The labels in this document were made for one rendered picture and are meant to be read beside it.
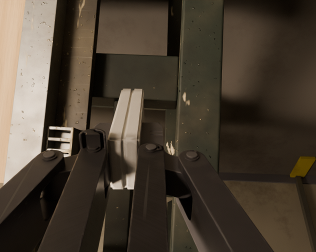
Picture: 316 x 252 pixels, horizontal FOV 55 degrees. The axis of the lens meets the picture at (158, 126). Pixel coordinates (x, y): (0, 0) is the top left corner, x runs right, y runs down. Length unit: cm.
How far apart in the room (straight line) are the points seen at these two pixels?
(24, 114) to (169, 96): 23
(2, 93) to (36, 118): 8
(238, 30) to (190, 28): 137
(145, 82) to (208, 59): 13
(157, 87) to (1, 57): 25
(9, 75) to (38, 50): 6
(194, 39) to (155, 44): 141
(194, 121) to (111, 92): 17
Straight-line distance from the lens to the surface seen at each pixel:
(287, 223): 287
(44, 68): 48
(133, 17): 177
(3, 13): 57
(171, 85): 52
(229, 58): 193
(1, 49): 55
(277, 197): 295
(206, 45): 45
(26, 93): 48
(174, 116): 108
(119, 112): 17
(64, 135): 49
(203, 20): 47
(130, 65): 53
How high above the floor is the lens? 151
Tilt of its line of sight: 39 degrees down
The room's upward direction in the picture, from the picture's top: 175 degrees counter-clockwise
